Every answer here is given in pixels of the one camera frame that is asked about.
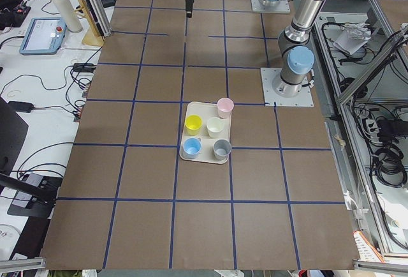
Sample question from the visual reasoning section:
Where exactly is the pink plastic cup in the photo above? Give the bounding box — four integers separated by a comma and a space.
217, 98, 235, 119

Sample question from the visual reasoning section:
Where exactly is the yellow plastic cup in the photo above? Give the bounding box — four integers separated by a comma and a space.
184, 114, 203, 136

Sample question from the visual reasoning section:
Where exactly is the cream white plastic cup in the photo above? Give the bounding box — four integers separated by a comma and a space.
207, 117, 224, 138

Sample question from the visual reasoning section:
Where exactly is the blue plastic cup on tray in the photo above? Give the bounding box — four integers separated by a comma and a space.
182, 137, 202, 160

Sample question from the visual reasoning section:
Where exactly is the grey plastic cup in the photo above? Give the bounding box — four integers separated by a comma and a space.
213, 139, 232, 160

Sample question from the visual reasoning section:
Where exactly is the wooden mug tree stand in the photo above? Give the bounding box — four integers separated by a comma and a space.
75, 0, 104, 47

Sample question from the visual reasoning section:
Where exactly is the white cylindrical bottle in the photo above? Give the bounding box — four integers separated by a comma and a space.
52, 0, 83, 33

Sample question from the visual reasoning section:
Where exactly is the beige plastic tray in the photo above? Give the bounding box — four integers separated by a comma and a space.
179, 101, 231, 164

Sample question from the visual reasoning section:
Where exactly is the blue teach pendant tablet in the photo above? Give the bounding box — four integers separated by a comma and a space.
19, 18, 67, 56

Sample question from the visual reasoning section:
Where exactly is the crumpled white paper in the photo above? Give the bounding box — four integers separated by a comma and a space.
333, 22, 371, 56

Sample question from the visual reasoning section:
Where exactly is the black power adapter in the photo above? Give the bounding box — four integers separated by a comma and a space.
8, 101, 34, 113

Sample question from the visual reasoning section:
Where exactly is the black monitor stand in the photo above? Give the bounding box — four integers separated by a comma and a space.
1, 100, 62, 218

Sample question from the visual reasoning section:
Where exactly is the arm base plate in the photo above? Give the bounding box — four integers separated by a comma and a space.
261, 68, 314, 107
251, 0, 291, 14

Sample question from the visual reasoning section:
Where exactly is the aluminium frame post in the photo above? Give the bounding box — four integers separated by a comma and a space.
85, 0, 112, 37

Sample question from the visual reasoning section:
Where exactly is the black cable bundle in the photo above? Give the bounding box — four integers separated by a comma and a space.
371, 147, 404, 189

